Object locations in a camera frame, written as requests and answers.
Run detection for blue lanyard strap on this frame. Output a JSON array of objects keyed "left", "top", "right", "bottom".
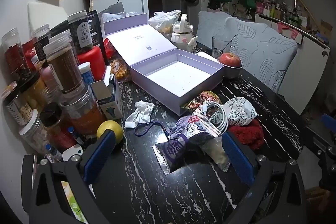
[{"left": 135, "top": 122, "right": 172, "bottom": 141}]

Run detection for clear plastic bag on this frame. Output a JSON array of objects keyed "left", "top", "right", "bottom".
[{"left": 148, "top": 10, "right": 182, "bottom": 33}]

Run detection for red canister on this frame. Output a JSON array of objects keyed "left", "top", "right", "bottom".
[{"left": 78, "top": 46, "right": 106, "bottom": 81}]

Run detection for brown stirring stick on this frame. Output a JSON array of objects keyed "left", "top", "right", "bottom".
[{"left": 224, "top": 35, "right": 237, "bottom": 52}]

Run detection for row of bottles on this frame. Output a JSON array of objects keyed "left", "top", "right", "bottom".
[{"left": 256, "top": 0, "right": 307, "bottom": 28}]

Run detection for clear jar with dark label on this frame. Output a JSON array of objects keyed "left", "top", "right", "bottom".
[{"left": 68, "top": 11, "right": 94, "bottom": 55}]

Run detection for green brown snack packet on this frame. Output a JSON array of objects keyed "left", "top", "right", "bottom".
[{"left": 184, "top": 91, "right": 223, "bottom": 111}]

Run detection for red snack packet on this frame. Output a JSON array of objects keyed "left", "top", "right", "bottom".
[{"left": 22, "top": 40, "right": 40, "bottom": 70}]

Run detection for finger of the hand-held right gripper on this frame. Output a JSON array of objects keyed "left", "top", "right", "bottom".
[
  {"left": 305, "top": 126, "right": 336, "bottom": 159},
  {"left": 322, "top": 113, "right": 336, "bottom": 134}
]

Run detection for red printed packet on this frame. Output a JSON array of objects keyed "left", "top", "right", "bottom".
[{"left": 104, "top": 38, "right": 117, "bottom": 59}]

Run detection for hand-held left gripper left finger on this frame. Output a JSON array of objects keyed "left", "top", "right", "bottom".
[{"left": 29, "top": 130, "right": 117, "bottom": 224}]

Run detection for clear jar of brown powder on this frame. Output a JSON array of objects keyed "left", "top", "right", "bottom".
[{"left": 43, "top": 39, "right": 85, "bottom": 93}]

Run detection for leaf pattern grey cushions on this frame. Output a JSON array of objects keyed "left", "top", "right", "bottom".
[{"left": 226, "top": 17, "right": 298, "bottom": 94}]

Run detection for yellow lemon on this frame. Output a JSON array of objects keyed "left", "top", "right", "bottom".
[{"left": 97, "top": 120, "right": 124, "bottom": 145}]

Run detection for lavender gift box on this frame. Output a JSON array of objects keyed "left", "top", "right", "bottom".
[{"left": 103, "top": 13, "right": 225, "bottom": 115}]

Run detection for grey paper bag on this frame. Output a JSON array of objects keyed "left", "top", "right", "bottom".
[{"left": 101, "top": 2, "right": 127, "bottom": 20}]

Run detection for clear jar of pale seeds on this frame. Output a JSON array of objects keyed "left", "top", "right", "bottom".
[{"left": 3, "top": 88, "right": 34, "bottom": 126}]

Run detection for white cable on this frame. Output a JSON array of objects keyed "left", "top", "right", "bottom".
[{"left": 202, "top": 101, "right": 229, "bottom": 136}]

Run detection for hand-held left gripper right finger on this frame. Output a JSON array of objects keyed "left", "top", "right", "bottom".
[{"left": 222, "top": 132, "right": 308, "bottom": 224}]

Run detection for clear jar of orange contents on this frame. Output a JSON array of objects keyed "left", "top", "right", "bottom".
[{"left": 60, "top": 84, "right": 107, "bottom": 135}]

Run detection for metal bowl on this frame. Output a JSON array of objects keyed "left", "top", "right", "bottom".
[{"left": 218, "top": 58, "right": 243, "bottom": 79}]

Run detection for translucent food bag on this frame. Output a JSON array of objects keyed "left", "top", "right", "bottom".
[{"left": 198, "top": 136, "right": 231, "bottom": 171}]

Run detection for small white device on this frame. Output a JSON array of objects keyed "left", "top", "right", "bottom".
[{"left": 62, "top": 145, "right": 84, "bottom": 161}]

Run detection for blue white tablet tube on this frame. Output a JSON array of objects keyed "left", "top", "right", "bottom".
[{"left": 79, "top": 63, "right": 95, "bottom": 84}]

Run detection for white fridge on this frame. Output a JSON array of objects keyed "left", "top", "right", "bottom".
[{"left": 89, "top": 0, "right": 149, "bottom": 20}]

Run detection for cream water bottle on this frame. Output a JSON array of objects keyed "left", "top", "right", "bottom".
[{"left": 171, "top": 14, "right": 199, "bottom": 52}]

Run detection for white line-print pouch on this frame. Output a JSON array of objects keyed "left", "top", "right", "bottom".
[{"left": 223, "top": 97, "right": 259, "bottom": 126}]

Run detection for red fuzzy cloth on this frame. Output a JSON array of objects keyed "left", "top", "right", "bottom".
[{"left": 227, "top": 120, "right": 264, "bottom": 151}]

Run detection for clear jar of yellow contents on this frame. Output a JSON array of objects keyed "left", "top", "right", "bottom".
[{"left": 20, "top": 72, "right": 50, "bottom": 109}]

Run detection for clear jar of red berries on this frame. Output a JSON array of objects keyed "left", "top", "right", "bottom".
[{"left": 1, "top": 28, "right": 30, "bottom": 83}]

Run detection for black printed pouch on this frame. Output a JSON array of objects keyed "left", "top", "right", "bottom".
[{"left": 87, "top": 10, "right": 105, "bottom": 48}]

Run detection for clear jar of oats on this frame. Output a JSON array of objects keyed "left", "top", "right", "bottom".
[{"left": 18, "top": 116, "right": 50, "bottom": 155}]

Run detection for black-lid spice bottle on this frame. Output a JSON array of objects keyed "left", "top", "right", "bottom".
[{"left": 39, "top": 103, "right": 76, "bottom": 151}]

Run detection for clear glass mug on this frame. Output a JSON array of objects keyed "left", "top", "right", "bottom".
[{"left": 212, "top": 35, "right": 238, "bottom": 60}]

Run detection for crumpled white tissue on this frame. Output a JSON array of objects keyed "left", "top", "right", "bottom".
[{"left": 125, "top": 100, "right": 155, "bottom": 128}]

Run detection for yellow waffle snack packet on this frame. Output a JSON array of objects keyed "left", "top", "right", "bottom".
[{"left": 109, "top": 57, "right": 132, "bottom": 82}]

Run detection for silver purple snack packet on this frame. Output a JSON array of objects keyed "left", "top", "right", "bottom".
[{"left": 153, "top": 110, "right": 222, "bottom": 175}]

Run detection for clear jar with black label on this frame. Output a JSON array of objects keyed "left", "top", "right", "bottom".
[{"left": 31, "top": 24, "right": 52, "bottom": 62}]

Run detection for white paper roll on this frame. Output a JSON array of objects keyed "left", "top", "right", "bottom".
[{"left": 197, "top": 52, "right": 219, "bottom": 63}]

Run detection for small open carton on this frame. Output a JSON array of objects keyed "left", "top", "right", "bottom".
[{"left": 91, "top": 67, "right": 123, "bottom": 120}]

